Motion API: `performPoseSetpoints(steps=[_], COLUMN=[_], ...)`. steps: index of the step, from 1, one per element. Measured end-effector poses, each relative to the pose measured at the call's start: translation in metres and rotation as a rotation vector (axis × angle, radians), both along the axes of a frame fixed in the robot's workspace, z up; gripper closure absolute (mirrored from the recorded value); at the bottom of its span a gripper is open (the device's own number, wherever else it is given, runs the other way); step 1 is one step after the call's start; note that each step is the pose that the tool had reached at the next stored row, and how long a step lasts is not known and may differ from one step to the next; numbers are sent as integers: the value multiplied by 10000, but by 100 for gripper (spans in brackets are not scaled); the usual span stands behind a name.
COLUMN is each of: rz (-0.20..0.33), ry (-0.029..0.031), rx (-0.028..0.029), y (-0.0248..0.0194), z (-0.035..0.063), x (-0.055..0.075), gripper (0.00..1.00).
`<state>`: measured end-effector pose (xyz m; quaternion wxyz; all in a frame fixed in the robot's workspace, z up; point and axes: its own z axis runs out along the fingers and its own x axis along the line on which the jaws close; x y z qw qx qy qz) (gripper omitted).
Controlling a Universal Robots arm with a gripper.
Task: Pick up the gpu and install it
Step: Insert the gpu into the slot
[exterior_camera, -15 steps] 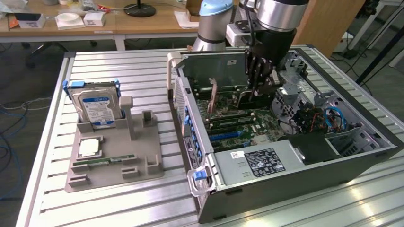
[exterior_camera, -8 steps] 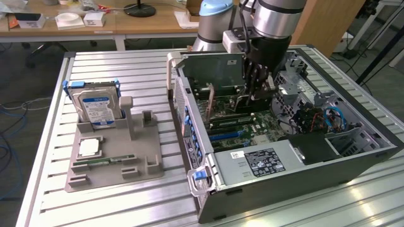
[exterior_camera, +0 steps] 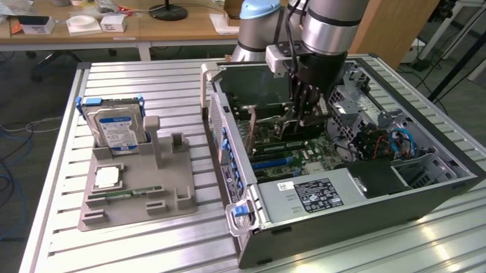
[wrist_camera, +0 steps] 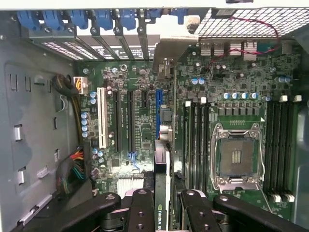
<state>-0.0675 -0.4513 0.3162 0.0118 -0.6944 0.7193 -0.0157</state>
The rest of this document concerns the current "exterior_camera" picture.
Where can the white square holder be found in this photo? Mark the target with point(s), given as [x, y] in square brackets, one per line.
[85, 31]

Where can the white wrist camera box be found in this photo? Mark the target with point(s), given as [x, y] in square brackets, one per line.
[275, 61]

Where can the orange box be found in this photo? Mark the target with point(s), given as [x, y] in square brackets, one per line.
[16, 28]

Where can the silver metal drive cage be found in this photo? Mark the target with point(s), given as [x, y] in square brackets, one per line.
[344, 111]

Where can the white box with black top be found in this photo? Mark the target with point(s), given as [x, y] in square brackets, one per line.
[37, 28]

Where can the wooden desk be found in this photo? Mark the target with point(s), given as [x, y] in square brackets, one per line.
[76, 39]

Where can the white paper sheet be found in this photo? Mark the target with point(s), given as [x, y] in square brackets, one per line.
[223, 25]

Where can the black plastic air shroud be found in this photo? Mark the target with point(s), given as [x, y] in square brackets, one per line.
[375, 179]

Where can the silver CPU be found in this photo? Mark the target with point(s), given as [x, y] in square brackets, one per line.
[108, 177]

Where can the grey parts rack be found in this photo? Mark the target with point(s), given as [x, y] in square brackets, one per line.
[151, 199]

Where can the brown cardboard box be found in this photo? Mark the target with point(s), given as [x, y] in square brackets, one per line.
[233, 8]

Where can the clear plastic bag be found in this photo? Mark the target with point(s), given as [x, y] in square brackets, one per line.
[14, 8]

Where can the blue expansion slot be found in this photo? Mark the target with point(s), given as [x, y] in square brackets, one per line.
[269, 163]

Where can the open black PC case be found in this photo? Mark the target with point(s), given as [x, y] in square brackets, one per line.
[341, 227]

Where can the silver power supply unit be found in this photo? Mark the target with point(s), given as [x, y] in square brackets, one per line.
[280, 202]

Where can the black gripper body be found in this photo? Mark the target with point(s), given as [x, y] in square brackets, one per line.
[321, 69]

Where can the small white box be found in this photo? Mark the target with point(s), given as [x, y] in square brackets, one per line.
[112, 25]

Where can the hard disk with blue carrier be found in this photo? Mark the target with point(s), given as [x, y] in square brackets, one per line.
[113, 133]

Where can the wooden cabinet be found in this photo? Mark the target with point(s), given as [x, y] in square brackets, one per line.
[394, 28]

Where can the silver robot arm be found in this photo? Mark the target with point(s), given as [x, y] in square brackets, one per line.
[329, 28]

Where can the green RAM stick white label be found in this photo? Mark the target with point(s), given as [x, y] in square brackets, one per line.
[280, 148]

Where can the black lamp base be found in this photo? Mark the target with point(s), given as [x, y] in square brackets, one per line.
[168, 14]

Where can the silver chipset heatsink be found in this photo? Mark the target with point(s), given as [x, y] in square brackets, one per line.
[315, 167]

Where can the green motherboard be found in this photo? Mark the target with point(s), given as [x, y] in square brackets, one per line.
[315, 148]

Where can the black low-profile graphics card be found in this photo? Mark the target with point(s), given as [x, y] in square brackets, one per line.
[288, 132]

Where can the grey metal disk bay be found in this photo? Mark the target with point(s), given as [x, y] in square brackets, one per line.
[428, 167]

